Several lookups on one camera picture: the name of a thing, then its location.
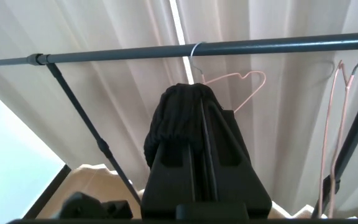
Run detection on black clothes rack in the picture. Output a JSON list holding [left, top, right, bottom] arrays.
[[0, 30, 358, 219]]

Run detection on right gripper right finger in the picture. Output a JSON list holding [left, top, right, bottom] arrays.
[[201, 100, 273, 218]]

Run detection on black shorts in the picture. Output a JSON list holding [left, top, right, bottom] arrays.
[[144, 82, 252, 170]]

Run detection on pink clothes hanger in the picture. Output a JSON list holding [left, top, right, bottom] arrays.
[[318, 28, 358, 219], [189, 41, 267, 114]]

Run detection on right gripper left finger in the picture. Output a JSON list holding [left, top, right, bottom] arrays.
[[140, 138, 205, 218]]

